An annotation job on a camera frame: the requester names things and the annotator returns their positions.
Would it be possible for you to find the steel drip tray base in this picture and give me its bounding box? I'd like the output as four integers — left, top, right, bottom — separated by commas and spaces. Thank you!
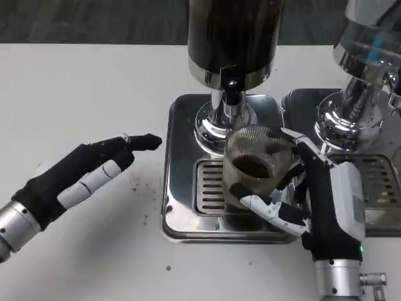
162, 93, 301, 244
281, 88, 401, 238

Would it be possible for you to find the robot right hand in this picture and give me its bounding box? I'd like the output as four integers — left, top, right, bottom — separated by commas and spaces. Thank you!
229, 127, 367, 263

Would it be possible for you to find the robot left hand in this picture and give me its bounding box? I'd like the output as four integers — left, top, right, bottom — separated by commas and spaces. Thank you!
11, 133, 163, 231

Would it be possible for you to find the clear tank drink dispenser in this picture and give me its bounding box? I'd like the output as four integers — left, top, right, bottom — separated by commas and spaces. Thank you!
314, 0, 401, 152

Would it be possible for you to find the dark tank drink dispenser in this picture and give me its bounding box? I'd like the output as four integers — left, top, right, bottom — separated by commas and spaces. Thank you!
187, 0, 284, 155

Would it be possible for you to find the clear plastic dispenser tap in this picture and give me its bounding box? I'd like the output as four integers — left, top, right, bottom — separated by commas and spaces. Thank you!
387, 70, 401, 115

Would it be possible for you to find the black dispenser tap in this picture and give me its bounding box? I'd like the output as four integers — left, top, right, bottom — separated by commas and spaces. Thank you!
219, 65, 247, 127

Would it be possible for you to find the knurled metal cable connector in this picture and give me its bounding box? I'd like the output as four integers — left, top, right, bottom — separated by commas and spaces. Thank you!
359, 272, 388, 287

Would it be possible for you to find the clear ribbed glass cup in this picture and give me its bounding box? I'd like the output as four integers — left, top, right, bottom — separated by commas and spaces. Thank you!
222, 125, 294, 197

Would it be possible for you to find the slotted steel drip grid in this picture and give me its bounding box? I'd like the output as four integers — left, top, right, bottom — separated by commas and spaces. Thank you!
194, 159, 251, 216
331, 154, 397, 208

